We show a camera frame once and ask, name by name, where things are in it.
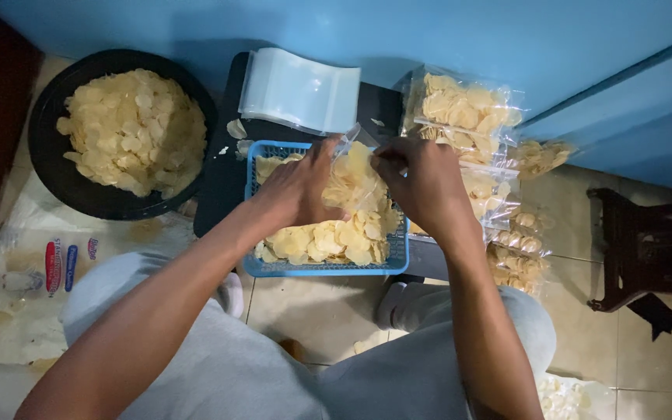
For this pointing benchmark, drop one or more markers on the person's right hand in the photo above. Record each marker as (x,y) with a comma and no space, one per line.
(432,186)

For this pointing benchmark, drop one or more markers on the person's left hand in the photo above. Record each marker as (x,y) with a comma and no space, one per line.
(292,192)

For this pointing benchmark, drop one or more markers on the person's right fingers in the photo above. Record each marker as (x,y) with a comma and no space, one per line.
(388,163)

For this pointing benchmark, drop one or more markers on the clear plastic bag with chips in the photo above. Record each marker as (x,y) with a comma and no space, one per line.
(356,178)

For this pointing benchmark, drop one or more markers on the small chip fragment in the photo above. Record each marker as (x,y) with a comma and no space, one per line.
(377,122)

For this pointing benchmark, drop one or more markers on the heap of chips in basket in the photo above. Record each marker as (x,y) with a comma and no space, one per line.
(330,239)

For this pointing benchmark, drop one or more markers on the pile of filled chip bags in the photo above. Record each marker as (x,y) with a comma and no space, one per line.
(467,108)

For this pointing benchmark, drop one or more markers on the stack of empty clear bags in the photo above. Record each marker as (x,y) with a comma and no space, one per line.
(301,87)

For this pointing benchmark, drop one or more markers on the blue plastic basket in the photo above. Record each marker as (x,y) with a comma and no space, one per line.
(324,267)

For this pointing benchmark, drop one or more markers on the person's right white sock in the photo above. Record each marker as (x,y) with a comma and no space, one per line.
(397,306)

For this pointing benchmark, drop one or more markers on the person's white sock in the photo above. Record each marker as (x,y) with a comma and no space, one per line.
(232,294)
(397,306)

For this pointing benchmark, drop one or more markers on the loose pale chip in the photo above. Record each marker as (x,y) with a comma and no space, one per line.
(237,129)
(244,147)

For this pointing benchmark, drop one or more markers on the black low table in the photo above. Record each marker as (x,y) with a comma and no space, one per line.
(222,181)

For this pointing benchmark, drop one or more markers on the person's left white sock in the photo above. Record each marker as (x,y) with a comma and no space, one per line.
(232,294)

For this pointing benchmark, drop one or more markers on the person's grey trousers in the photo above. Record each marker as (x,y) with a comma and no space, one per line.
(242,367)

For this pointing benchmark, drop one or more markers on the heap of chips in bowl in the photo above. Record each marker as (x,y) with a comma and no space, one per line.
(135,131)

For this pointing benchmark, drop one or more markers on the dark wooden stool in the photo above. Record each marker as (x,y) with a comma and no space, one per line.
(651,251)

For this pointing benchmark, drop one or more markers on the clear bag of white crackers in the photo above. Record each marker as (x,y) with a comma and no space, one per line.
(566,399)

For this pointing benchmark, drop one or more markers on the black round bowl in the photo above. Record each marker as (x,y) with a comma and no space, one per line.
(50,169)

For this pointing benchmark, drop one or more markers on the large printed plastic sack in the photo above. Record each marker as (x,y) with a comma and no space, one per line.
(27,262)

